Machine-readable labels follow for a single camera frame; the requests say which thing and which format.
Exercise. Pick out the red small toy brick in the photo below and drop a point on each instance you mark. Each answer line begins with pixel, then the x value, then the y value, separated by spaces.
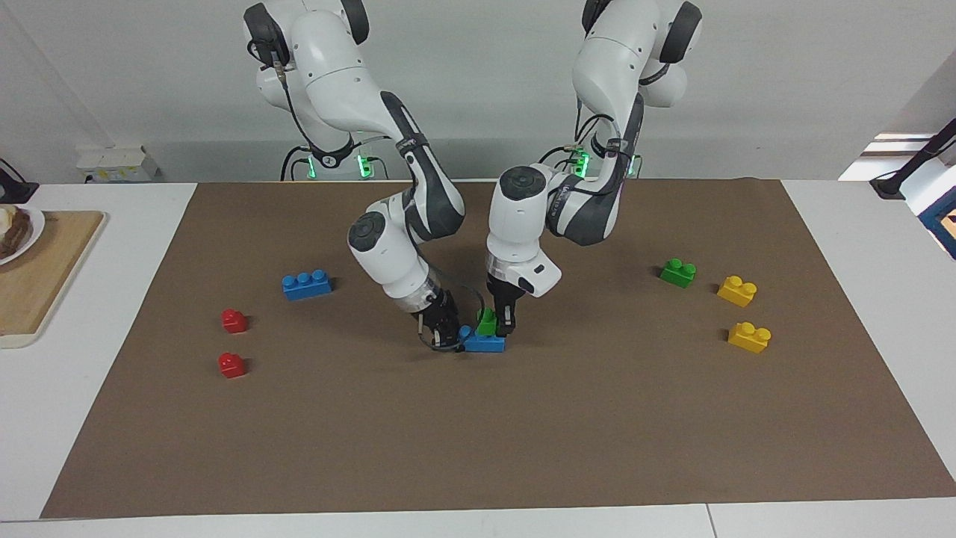
pixel 231 366
pixel 234 322

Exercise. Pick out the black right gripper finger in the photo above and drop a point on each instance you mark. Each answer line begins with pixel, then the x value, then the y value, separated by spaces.
pixel 455 340

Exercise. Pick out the blue box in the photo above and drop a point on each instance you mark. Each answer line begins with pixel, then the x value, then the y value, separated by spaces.
pixel 942 224

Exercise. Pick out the green two-stud toy brick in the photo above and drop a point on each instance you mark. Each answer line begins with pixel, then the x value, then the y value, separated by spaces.
pixel 487 323
pixel 678 274

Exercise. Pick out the black stand base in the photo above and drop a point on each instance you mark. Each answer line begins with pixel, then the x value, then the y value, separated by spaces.
pixel 15 190

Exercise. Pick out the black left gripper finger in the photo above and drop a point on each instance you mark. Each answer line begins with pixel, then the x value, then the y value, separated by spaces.
pixel 506 321

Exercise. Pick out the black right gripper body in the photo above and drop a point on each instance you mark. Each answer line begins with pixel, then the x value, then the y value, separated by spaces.
pixel 441 314

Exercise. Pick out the white power strip box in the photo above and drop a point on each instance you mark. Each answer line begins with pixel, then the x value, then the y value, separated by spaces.
pixel 116 164

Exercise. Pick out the brown food on plate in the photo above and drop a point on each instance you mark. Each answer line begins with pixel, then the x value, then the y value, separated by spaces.
pixel 13 232

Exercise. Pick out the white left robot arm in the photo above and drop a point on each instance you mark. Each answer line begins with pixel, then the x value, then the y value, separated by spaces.
pixel 597 60

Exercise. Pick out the blue three-stud toy brick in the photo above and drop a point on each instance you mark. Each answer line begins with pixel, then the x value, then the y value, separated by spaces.
pixel 485 344
pixel 307 286

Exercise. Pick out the white plate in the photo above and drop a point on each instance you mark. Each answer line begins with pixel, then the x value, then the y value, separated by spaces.
pixel 36 228

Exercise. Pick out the wooden cutting board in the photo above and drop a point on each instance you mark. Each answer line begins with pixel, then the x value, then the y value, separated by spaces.
pixel 45 299

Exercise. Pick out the yellow two-stud toy brick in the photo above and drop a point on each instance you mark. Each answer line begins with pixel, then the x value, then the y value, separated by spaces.
pixel 749 338
pixel 737 292

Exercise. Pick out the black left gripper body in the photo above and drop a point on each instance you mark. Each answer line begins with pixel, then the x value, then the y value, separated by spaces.
pixel 504 295

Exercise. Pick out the black angled lamp stand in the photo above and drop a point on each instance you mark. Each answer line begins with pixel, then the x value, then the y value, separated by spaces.
pixel 915 164

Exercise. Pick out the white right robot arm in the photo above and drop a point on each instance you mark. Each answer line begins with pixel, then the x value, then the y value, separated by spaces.
pixel 328 60

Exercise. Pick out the brown table mat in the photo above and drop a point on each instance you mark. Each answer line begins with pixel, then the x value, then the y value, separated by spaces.
pixel 478 433

